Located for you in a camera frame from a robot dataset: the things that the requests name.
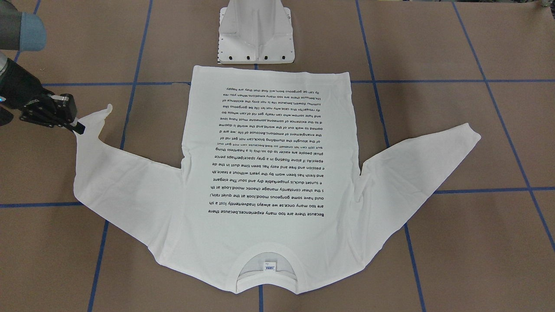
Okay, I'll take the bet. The white long-sleeve printed shirt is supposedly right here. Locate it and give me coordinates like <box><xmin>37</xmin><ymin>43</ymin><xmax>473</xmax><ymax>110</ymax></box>
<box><xmin>74</xmin><ymin>66</ymin><xmax>480</xmax><ymax>294</ymax></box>

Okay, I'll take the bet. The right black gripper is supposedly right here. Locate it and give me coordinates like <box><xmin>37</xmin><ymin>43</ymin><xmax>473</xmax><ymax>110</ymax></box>
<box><xmin>0</xmin><ymin>60</ymin><xmax>85</xmax><ymax>135</ymax></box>

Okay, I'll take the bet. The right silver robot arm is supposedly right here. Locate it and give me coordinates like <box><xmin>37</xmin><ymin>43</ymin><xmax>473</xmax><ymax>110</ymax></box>
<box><xmin>0</xmin><ymin>0</ymin><xmax>85</xmax><ymax>134</ymax></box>

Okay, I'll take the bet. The white camera stand pedestal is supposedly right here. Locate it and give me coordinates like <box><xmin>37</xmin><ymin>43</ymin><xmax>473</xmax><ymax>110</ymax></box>
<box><xmin>217</xmin><ymin>0</ymin><xmax>295</xmax><ymax>65</ymax></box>

